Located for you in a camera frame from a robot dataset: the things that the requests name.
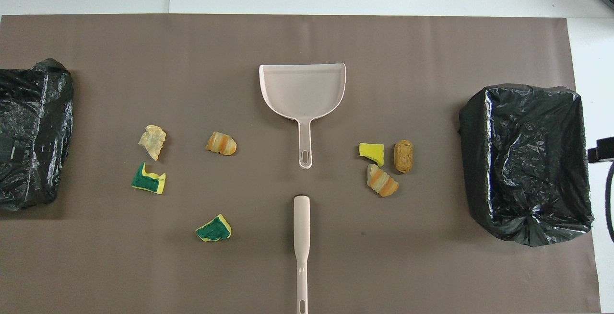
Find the brown paper table mat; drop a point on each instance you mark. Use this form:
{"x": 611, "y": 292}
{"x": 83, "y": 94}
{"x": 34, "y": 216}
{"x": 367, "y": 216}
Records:
{"x": 307, "y": 275}

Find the orange striped bread piece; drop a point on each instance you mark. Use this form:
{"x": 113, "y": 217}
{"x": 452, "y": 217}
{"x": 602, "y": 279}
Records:
{"x": 221, "y": 144}

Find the pale pink plastic dustpan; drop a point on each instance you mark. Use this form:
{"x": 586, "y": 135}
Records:
{"x": 302, "y": 91}

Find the plain yellow sponge piece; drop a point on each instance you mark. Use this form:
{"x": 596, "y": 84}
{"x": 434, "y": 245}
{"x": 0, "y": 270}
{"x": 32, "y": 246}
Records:
{"x": 372, "y": 152}

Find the black bag lined bin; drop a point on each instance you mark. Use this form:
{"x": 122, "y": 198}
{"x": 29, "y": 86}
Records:
{"x": 532, "y": 160}
{"x": 29, "y": 132}

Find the pale bread piece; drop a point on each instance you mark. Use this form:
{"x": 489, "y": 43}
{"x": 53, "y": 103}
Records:
{"x": 152, "y": 141}

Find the green yellow sponge piece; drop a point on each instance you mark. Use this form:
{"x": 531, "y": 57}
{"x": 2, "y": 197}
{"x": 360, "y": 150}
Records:
{"x": 147, "y": 180}
{"x": 214, "y": 229}

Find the orange striped croissant piece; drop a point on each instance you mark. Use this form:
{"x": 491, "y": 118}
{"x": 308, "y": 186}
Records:
{"x": 382, "y": 181}

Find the beige hand brush black bristles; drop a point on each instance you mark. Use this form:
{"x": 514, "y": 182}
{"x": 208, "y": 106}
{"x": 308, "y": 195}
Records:
{"x": 301, "y": 227}

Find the brown bread roll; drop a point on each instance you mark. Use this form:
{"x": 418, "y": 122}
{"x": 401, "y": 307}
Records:
{"x": 403, "y": 156}

